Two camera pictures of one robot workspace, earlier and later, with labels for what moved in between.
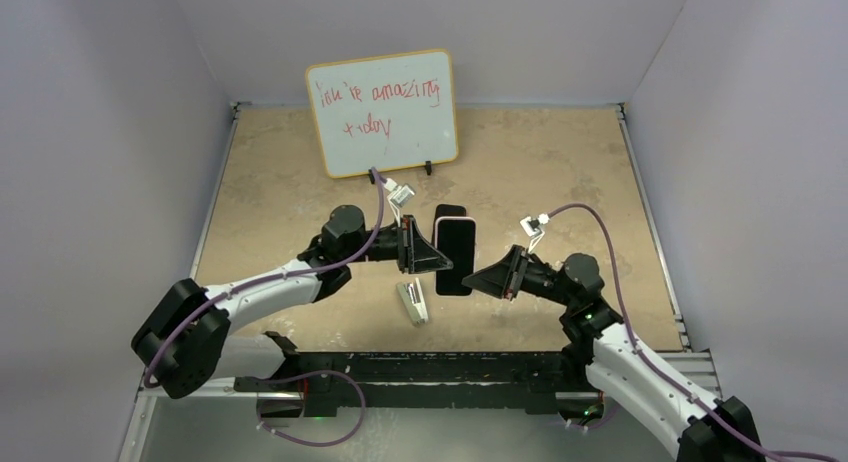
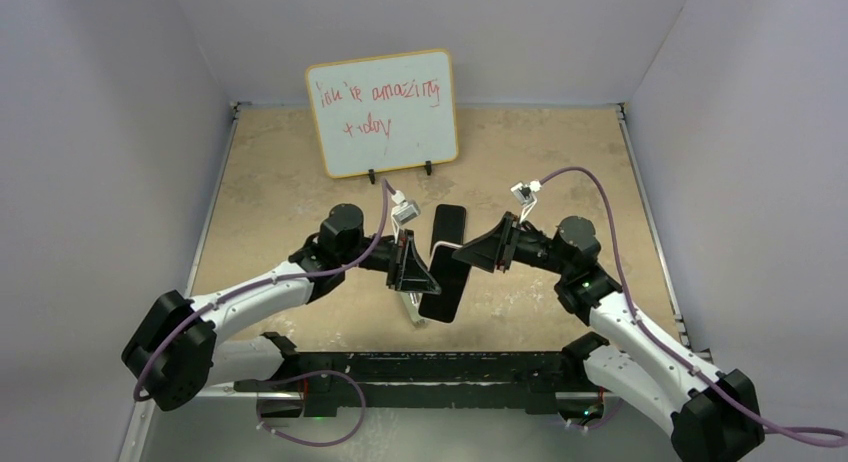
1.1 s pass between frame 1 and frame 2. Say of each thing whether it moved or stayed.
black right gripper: moved
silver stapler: stayed
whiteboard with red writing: stayed
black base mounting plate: stayed
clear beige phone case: moved
